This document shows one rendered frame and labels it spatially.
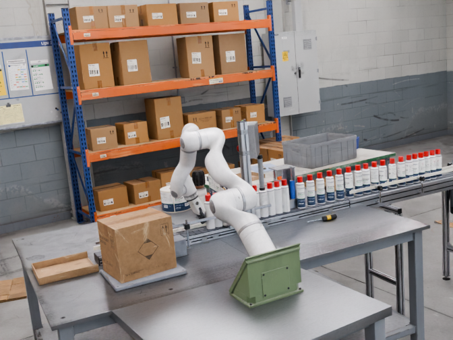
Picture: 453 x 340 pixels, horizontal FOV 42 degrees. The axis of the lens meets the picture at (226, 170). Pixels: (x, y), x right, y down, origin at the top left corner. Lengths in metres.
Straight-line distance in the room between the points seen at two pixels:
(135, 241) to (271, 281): 0.71
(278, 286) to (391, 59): 8.35
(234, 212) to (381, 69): 8.00
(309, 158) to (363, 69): 5.05
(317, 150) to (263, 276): 2.91
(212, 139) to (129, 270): 0.75
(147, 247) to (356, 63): 7.58
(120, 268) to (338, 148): 3.07
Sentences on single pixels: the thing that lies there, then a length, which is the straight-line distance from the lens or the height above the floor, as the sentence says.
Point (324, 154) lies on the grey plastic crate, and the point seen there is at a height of 0.90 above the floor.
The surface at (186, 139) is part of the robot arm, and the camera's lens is 2.88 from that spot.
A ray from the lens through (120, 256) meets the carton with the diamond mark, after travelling 2.83.
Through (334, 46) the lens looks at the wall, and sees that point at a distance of 9.71.
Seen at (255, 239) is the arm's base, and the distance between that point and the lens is 2.59.
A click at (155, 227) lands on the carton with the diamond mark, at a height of 1.08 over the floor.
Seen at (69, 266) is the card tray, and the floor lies 0.83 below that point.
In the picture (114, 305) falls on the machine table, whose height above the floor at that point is 0.83.
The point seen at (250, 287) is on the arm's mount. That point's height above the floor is 0.92.
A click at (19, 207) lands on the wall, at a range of 7.51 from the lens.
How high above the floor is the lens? 1.88
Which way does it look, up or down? 11 degrees down
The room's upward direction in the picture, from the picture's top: 5 degrees counter-clockwise
